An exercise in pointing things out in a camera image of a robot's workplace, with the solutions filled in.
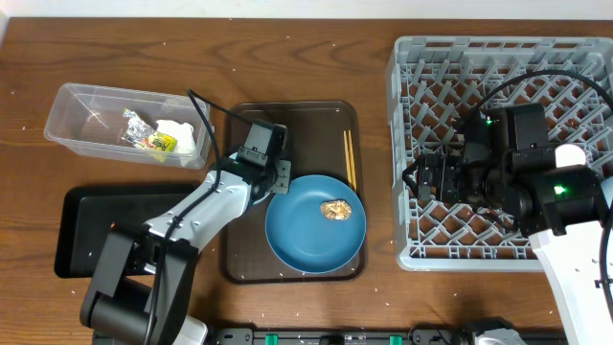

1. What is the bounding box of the black plastic bin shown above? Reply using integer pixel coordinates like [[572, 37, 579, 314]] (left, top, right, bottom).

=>
[[54, 183, 195, 279]]

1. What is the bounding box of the white tissue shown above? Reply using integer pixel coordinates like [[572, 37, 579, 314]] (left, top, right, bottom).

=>
[[156, 120, 195, 154]]

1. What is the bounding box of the dark blue plate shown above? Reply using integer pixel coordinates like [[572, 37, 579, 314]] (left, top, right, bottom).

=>
[[264, 174, 367, 274]]

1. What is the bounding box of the dried mushroom piece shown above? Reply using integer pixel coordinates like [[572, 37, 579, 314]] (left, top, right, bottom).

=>
[[320, 199, 352, 220]]

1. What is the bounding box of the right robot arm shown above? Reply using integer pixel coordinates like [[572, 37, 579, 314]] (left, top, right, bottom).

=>
[[402, 103, 612, 344]]

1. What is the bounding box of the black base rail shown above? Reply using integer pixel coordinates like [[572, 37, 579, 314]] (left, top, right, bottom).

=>
[[93, 313, 574, 345]]

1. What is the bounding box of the grey dishwasher rack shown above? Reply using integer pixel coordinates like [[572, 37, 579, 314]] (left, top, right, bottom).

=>
[[386, 36, 612, 272]]

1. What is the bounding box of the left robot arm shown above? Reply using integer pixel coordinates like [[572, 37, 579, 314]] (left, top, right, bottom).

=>
[[79, 121, 291, 344]]

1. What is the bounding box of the light blue plastic cup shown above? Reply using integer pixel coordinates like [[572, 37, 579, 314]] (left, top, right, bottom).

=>
[[601, 176, 613, 208]]

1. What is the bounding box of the clear plastic bin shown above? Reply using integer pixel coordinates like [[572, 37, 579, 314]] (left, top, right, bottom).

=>
[[44, 83, 211, 170]]

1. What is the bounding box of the pink plastic cup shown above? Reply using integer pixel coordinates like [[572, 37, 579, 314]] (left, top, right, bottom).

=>
[[555, 144, 586, 168]]

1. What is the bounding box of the wooden chopstick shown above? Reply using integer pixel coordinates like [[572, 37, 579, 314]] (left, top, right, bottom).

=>
[[347, 130, 357, 193], [343, 130, 354, 191]]

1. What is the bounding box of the foil snack wrapper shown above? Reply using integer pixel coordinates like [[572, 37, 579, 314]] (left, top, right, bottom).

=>
[[122, 108, 177, 152]]

